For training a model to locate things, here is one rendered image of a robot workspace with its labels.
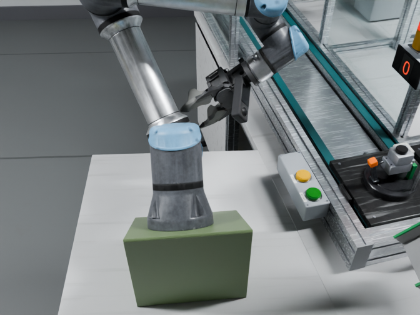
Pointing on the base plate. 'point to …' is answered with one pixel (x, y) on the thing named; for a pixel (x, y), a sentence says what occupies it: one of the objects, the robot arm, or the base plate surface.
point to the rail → (351, 244)
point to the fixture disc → (400, 192)
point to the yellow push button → (303, 175)
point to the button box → (301, 202)
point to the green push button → (313, 194)
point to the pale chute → (412, 246)
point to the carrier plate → (384, 206)
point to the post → (407, 112)
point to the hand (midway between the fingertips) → (193, 119)
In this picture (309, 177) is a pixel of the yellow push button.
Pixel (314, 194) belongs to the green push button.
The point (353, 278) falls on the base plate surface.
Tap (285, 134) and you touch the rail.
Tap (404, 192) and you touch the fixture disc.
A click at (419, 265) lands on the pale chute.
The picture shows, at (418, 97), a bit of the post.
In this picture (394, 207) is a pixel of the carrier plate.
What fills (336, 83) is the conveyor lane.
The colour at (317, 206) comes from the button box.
